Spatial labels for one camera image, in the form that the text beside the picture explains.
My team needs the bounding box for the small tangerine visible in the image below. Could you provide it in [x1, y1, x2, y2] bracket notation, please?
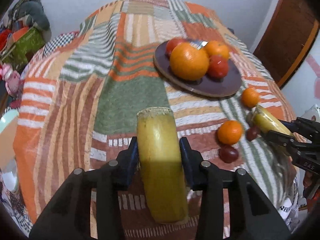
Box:
[241, 87, 260, 108]
[217, 120, 243, 145]

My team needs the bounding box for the purple round plate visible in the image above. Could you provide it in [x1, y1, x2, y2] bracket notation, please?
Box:
[153, 39, 243, 99]

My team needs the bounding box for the large orange with sticker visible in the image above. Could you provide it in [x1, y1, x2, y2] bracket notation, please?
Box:
[169, 42, 209, 81]

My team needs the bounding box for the green storage box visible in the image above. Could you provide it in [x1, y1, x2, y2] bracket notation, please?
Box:
[1, 28, 45, 66]

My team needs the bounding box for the red plastic bag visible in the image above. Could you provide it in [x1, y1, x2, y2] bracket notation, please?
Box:
[0, 29, 12, 51]

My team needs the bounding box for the red tomato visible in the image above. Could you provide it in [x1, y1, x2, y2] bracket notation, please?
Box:
[165, 37, 186, 57]
[207, 55, 229, 79]

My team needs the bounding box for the grey plush cushion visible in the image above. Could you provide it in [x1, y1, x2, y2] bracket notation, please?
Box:
[17, 1, 50, 31]

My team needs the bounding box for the pink plush toy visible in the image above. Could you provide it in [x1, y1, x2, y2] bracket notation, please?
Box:
[1, 63, 20, 97]

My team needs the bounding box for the striped patchwork blanket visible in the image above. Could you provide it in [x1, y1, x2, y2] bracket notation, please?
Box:
[14, 0, 298, 239]

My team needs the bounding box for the dark red jujube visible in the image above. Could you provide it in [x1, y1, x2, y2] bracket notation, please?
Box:
[246, 126, 260, 141]
[219, 145, 239, 164]

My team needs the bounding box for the checkered quilt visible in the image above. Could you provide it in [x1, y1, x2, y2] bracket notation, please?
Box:
[42, 31, 79, 57]

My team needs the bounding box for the brown wooden door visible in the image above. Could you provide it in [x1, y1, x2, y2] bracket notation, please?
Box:
[253, 0, 319, 88]

